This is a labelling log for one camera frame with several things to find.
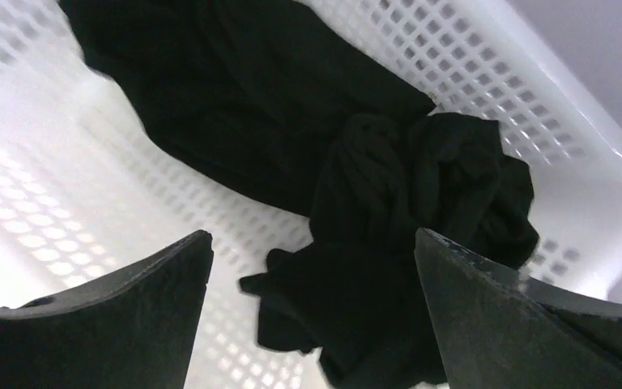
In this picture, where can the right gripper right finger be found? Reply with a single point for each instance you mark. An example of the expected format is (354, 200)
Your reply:
(497, 328)

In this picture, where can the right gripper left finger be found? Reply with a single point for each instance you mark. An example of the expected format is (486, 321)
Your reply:
(132, 328)

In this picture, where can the black t-shirt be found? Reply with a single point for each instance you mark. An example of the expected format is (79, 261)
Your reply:
(264, 98)

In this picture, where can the white plastic mesh basket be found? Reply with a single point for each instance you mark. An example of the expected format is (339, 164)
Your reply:
(83, 191)

